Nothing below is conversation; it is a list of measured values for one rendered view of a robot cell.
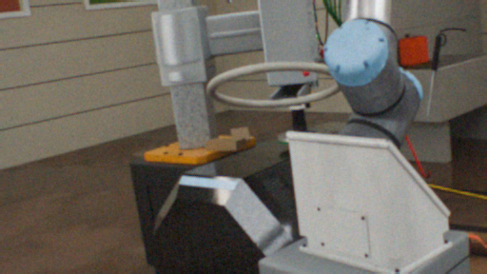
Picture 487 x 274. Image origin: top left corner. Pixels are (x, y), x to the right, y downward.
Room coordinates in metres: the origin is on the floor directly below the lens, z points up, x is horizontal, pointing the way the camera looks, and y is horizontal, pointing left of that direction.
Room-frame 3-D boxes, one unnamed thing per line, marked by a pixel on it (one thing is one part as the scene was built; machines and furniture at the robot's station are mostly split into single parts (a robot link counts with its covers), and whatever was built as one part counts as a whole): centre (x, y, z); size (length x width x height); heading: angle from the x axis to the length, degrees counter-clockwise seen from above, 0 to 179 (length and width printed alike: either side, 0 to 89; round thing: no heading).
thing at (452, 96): (5.86, -1.55, 0.43); 1.30 x 0.62 x 0.86; 136
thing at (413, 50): (5.92, -1.32, 1.00); 0.50 x 0.22 x 0.33; 136
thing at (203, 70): (3.50, 0.52, 1.36); 0.35 x 0.35 x 0.41
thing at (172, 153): (3.50, 0.52, 0.76); 0.49 x 0.49 x 0.05; 53
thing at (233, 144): (3.31, 0.35, 0.81); 0.20 x 0.10 x 0.05; 61
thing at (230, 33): (3.49, 0.32, 1.39); 0.74 x 0.34 x 0.25; 88
